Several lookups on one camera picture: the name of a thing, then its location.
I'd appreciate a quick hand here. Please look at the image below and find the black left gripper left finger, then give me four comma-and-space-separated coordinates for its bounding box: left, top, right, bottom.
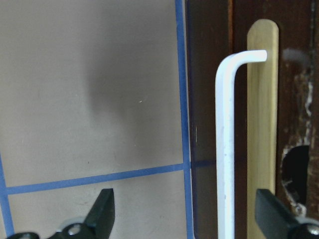
51, 189, 115, 239

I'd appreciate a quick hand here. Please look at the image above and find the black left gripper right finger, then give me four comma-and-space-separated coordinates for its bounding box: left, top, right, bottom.
255, 189, 319, 239

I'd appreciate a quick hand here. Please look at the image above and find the white drawer handle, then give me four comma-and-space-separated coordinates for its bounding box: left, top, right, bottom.
215, 50, 267, 239

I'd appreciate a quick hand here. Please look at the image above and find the brown paper table cover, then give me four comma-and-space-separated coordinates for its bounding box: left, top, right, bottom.
0, 0, 193, 239

